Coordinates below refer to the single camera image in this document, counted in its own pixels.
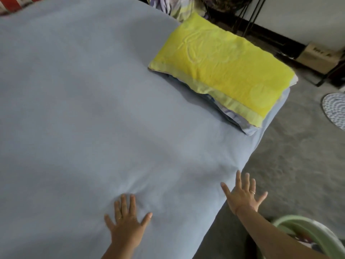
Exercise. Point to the person's right little finger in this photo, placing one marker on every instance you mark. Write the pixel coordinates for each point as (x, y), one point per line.
(261, 198)

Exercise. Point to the yellow towel pillow cover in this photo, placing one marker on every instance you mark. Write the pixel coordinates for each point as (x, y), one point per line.
(223, 64)

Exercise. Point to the person's left middle finger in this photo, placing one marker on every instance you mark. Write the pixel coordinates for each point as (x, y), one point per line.
(124, 205)

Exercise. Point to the person's right thumb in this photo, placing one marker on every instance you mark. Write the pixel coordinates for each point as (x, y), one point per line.
(225, 190)

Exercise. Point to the person's right forearm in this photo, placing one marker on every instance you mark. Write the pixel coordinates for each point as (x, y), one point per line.
(266, 234)

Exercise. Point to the red white striped cloth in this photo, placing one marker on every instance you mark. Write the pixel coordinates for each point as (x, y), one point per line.
(16, 4)

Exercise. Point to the person's right middle finger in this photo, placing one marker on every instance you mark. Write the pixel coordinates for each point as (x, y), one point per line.
(247, 181)

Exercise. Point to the light blue bed sheet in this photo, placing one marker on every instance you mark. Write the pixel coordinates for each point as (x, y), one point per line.
(80, 110)

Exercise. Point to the person's left hand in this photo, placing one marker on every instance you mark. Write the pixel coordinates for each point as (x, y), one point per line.
(126, 231)

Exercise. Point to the clothes in basket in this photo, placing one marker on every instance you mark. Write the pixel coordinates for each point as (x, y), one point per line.
(310, 242)

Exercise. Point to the dark patterned round object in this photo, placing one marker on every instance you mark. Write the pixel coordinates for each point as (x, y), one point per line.
(223, 3)

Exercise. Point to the brown cardboard box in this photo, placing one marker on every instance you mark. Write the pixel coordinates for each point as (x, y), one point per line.
(320, 57)

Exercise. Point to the black metal stand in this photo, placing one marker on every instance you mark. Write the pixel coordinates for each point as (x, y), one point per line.
(249, 16)

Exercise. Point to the light green plastic basket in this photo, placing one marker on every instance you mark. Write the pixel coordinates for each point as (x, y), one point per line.
(320, 231)

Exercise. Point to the person's left thumb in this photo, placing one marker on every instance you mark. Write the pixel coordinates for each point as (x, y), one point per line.
(146, 219)

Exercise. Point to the person's left little finger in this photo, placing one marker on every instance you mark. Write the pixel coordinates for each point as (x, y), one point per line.
(109, 222)

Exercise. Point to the person's left forearm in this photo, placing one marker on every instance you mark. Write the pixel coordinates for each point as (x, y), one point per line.
(122, 253)

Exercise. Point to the person's right hand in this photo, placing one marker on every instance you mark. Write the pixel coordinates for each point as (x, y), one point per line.
(242, 198)

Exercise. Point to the blue white patterned pillow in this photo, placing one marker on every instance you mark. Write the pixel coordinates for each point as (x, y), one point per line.
(242, 124)

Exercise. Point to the purple yellow patterned pillow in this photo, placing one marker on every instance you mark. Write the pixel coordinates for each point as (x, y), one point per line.
(175, 6)

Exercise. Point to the round grey woven mat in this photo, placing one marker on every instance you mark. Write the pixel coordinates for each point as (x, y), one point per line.
(335, 110)

